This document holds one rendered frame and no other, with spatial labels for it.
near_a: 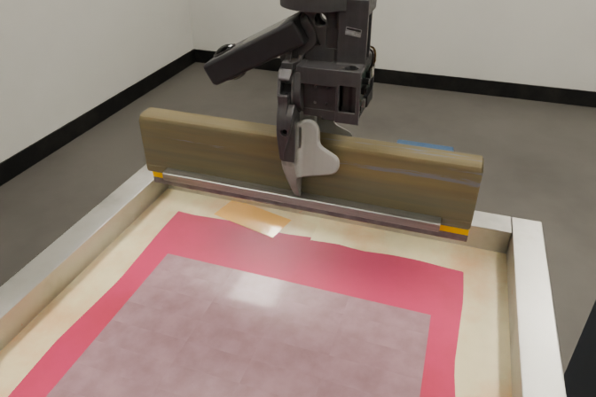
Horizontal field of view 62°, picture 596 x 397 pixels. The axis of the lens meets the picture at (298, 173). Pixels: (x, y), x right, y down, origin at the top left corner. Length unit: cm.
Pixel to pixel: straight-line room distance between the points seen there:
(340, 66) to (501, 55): 340
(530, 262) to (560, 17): 322
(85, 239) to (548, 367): 54
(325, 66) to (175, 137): 21
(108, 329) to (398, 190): 35
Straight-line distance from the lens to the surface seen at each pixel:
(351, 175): 53
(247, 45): 49
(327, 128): 55
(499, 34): 381
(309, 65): 47
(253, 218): 73
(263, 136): 54
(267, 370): 54
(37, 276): 65
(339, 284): 63
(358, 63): 47
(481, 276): 67
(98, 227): 70
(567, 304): 218
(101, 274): 68
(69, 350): 61
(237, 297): 61
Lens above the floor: 138
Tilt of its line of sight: 31 degrees down
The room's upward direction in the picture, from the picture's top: straight up
